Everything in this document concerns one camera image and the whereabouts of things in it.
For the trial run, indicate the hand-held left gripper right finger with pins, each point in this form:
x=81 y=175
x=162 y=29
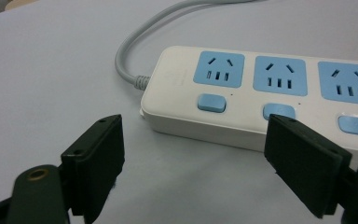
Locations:
x=304 y=161

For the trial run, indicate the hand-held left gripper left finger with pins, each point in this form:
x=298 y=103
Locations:
x=94 y=165

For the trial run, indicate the white power strip blue sockets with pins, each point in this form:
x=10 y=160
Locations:
x=261 y=90

